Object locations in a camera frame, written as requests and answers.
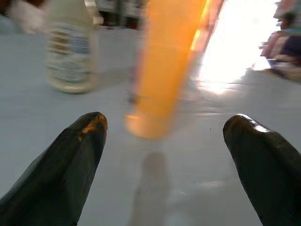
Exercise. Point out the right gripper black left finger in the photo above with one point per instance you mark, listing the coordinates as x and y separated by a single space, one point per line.
58 174

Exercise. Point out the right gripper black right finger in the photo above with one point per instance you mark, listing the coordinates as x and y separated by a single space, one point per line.
270 171

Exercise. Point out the white bottle with printed label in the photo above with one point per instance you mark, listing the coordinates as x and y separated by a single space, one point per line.
70 54

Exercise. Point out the tall orange bottle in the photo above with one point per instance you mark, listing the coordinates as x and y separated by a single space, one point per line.
162 70

